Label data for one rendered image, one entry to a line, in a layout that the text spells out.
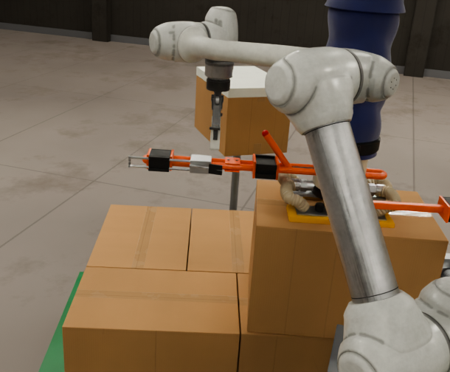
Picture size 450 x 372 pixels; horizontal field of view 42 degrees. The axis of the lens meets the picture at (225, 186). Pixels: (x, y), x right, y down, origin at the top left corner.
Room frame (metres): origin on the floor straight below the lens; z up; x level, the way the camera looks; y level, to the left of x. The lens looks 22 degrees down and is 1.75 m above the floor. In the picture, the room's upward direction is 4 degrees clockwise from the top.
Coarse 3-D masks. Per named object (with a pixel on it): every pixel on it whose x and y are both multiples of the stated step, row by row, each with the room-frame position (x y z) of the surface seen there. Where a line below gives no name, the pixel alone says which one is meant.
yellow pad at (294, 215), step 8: (288, 208) 1.76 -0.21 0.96; (296, 208) 1.75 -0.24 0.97; (312, 208) 1.76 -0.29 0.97; (320, 208) 1.73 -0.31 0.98; (288, 216) 1.71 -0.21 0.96; (296, 216) 1.70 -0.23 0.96; (304, 216) 1.70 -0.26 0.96; (312, 216) 1.70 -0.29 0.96; (320, 216) 1.71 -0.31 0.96; (384, 216) 1.73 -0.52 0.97; (384, 224) 1.70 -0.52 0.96; (392, 224) 1.70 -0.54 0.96
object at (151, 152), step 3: (150, 150) 1.85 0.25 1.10; (153, 150) 1.85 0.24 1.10; (156, 150) 1.85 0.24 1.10; (159, 150) 1.85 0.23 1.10; (162, 150) 1.85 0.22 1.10; (165, 150) 1.86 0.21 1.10; (168, 150) 1.86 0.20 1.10; (150, 153) 1.82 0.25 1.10; (153, 153) 1.82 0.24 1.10; (156, 153) 1.82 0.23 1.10; (159, 153) 1.82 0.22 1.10; (162, 153) 1.82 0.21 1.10; (165, 153) 1.83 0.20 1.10; (168, 153) 1.83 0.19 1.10; (171, 153) 1.83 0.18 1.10; (147, 156) 1.79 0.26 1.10; (171, 156) 1.80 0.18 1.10; (147, 159) 1.79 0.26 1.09; (147, 162) 1.79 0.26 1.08; (171, 162) 1.80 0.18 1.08; (147, 165) 1.79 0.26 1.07; (171, 165) 1.80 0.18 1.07; (147, 168) 1.79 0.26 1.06
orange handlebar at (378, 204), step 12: (144, 156) 1.82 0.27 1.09; (180, 156) 1.84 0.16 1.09; (228, 168) 1.80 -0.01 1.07; (240, 168) 1.80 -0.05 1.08; (252, 168) 1.80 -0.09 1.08; (288, 168) 1.81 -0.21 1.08; (300, 168) 1.81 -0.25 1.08; (312, 168) 1.82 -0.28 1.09; (372, 168) 1.86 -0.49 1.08; (384, 204) 1.57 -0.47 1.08; (396, 204) 1.57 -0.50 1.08; (408, 204) 1.57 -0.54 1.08; (420, 204) 1.58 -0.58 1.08; (432, 204) 1.59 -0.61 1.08
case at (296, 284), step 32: (256, 192) 1.96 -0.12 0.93; (416, 192) 2.02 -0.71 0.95; (256, 224) 1.66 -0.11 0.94; (288, 224) 1.67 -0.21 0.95; (320, 224) 1.69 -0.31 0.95; (416, 224) 1.73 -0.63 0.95; (256, 256) 1.65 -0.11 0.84; (288, 256) 1.65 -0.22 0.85; (320, 256) 1.64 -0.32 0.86; (416, 256) 1.63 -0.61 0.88; (256, 288) 1.65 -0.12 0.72; (288, 288) 1.65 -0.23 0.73; (320, 288) 1.64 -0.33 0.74; (416, 288) 1.63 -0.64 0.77; (256, 320) 1.65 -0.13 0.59; (288, 320) 1.65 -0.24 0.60; (320, 320) 1.64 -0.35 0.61
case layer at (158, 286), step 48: (144, 240) 2.26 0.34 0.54; (192, 240) 2.29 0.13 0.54; (240, 240) 2.32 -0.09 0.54; (96, 288) 1.86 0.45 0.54; (144, 288) 1.88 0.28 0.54; (192, 288) 1.90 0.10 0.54; (240, 288) 1.92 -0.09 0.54; (96, 336) 1.62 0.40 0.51; (144, 336) 1.62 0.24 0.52; (192, 336) 1.63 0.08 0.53; (240, 336) 1.65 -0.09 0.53; (288, 336) 1.65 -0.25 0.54
